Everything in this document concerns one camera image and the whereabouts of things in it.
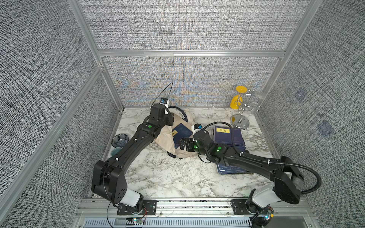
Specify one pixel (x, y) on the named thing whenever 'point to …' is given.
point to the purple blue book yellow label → (223, 135)
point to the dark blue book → (180, 131)
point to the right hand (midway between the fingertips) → (183, 138)
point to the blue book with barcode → (222, 169)
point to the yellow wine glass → (237, 100)
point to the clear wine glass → (259, 95)
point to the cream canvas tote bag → (164, 138)
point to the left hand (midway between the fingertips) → (173, 111)
